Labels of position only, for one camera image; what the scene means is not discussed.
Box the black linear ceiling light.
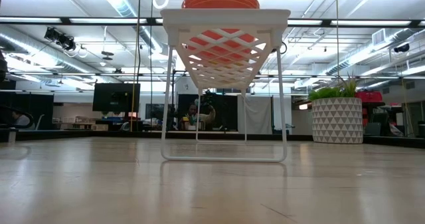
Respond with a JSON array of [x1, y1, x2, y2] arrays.
[[0, 16, 425, 28]]

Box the succulent in triangle-patterned pot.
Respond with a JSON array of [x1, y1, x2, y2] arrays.
[[307, 74, 365, 144]]

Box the black ceiling camera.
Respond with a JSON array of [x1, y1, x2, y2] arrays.
[[393, 43, 411, 54]]

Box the person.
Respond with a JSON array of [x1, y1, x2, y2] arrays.
[[181, 102, 216, 132], [11, 110, 33, 130]]

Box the grey hanging curtain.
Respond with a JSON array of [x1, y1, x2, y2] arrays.
[[237, 96, 274, 135]]

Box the silver ceiling duct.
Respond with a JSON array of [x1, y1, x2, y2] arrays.
[[327, 27, 425, 76], [96, 0, 170, 57]]

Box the dark screen panel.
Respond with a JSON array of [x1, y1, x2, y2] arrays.
[[177, 93, 238, 132]]

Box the black partition panel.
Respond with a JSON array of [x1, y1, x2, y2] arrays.
[[0, 80, 54, 132]]

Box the black ceiling spotlights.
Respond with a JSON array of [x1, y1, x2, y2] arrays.
[[44, 27, 78, 52]]

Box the white lattice wire rack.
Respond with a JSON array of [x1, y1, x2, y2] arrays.
[[160, 8, 292, 163]]

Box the red box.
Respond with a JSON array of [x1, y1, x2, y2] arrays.
[[355, 90, 383, 102]]

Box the black computer monitor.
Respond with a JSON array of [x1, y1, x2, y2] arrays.
[[92, 82, 141, 115]]

